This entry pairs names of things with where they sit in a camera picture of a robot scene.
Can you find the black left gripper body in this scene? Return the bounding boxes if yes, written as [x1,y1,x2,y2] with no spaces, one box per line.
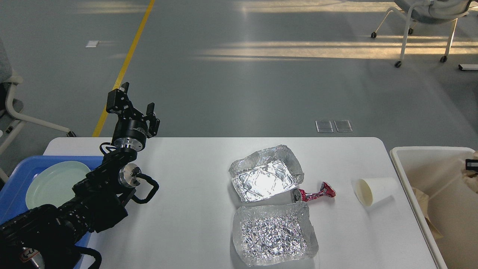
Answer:
[112,112,160,152]

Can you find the brown paper bag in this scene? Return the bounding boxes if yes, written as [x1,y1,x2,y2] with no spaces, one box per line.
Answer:
[412,187,444,239]

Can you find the light green plate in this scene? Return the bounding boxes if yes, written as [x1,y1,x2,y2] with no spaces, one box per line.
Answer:
[25,161,91,209]

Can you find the white paper cup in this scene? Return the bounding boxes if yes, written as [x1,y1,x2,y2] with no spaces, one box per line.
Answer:
[354,177,398,207]

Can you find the brown paper ball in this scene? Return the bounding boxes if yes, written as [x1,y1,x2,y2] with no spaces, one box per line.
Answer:
[462,151,478,194]

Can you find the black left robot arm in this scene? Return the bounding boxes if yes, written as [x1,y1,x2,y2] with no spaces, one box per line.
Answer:
[1,82,160,269]

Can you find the white plastic bin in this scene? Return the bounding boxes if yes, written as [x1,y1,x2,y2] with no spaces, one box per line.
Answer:
[390,146,478,269]

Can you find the white bar on floor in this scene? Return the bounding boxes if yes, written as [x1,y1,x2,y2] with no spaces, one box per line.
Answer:
[458,64,478,71]

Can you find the white chair at left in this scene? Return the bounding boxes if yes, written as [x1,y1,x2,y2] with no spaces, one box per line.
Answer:
[0,41,76,180]

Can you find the upper aluminium foil tray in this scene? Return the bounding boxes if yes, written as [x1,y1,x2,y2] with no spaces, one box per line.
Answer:
[228,145,304,203]

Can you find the aluminium foil tray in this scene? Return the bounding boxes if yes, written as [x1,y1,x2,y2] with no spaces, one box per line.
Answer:
[228,145,304,203]
[232,201,319,267]

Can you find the blue plastic tray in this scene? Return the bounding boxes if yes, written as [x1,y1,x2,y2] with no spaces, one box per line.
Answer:
[1,155,102,269]

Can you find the white office chair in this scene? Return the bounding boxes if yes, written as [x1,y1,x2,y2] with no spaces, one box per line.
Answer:
[370,0,472,68]

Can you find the crushed red soda can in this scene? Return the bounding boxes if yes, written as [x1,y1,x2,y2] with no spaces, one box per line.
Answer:
[291,182,336,202]

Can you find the lower aluminium foil tray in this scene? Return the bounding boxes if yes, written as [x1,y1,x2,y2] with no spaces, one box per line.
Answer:
[232,201,319,267]

